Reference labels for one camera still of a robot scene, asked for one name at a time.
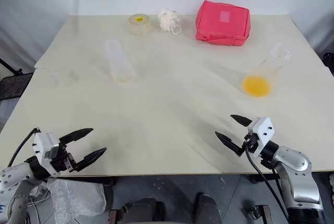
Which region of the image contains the dark grey rounded shape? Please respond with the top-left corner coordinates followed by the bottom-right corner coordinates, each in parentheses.
top-left (195, 194), bottom-right (220, 224)
top-left (122, 197), bottom-right (165, 224)

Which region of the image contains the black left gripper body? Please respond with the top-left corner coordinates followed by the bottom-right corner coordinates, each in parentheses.
top-left (50, 142), bottom-right (79, 177)

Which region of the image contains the clear flask with orange liquid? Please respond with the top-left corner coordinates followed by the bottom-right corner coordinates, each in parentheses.
top-left (240, 42), bottom-right (292, 98)

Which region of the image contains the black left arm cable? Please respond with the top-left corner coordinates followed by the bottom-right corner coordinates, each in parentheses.
top-left (7, 127), bottom-right (42, 168)

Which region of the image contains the black chair base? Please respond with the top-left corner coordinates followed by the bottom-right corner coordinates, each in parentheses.
top-left (322, 51), bottom-right (334, 76)

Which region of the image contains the red fabric pouch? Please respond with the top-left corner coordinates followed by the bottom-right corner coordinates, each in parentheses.
top-left (195, 0), bottom-right (252, 46)

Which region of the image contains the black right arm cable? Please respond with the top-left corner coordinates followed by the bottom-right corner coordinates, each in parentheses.
top-left (244, 136), bottom-right (292, 224)

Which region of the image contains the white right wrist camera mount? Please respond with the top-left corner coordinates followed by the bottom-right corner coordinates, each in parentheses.
top-left (247, 116), bottom-right (276, 157)

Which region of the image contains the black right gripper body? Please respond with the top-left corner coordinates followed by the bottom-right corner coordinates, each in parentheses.
top-left (244, 132), bottom-right (261, 154)

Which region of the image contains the clear tape roll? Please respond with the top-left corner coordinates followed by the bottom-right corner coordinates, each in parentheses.
top-left (127, 14), bottom-right (152, 37)

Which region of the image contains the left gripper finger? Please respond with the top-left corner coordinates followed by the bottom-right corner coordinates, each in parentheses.
top-left (59, 127), bottom-right (94, 145)
top-left (75, 147), bottom-right (108, 172)

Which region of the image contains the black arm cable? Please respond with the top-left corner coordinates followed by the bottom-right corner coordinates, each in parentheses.
top-left (244, 136), bottom-right (292, 224)
top-left (7, 127), bottom-right (42, 168)

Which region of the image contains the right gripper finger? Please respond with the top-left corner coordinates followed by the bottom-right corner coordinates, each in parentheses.
top-left (215, 131), bottom-right (247, 157)
top-left (231, 114), bottom-right (253, 128)

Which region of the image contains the white sneaker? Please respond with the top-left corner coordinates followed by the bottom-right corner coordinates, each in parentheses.
top-left (328, 173), bottom-right (334, 200)

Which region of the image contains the white mesh bath pouf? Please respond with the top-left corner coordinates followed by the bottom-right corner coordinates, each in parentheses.
top-left (157, 7), bottom-right (183, 36)

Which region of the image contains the clear crumpled plastic bag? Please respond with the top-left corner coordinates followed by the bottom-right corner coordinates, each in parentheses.
top-left (46, 178), bottom-right (106, 224)

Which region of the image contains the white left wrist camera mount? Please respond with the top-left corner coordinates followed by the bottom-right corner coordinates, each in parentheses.
top-left (33, 132), bottom-right (62, 178)

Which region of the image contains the metal table frame bracket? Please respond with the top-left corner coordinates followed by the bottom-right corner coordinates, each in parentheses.
top-left (109, 203), bottom-right (131, 224)
top-left (242, 204), bottom-right (275, 221)

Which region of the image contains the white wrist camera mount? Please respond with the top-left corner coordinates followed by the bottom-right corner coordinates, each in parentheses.
top-left (247, 116), bottom-right (276, 157)
top-left (33, 132), bottom-right (62, 178)

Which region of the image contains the dark mesh panel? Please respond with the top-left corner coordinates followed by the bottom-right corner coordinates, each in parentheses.
top-left (0, 72), bottom-right (34, 102)

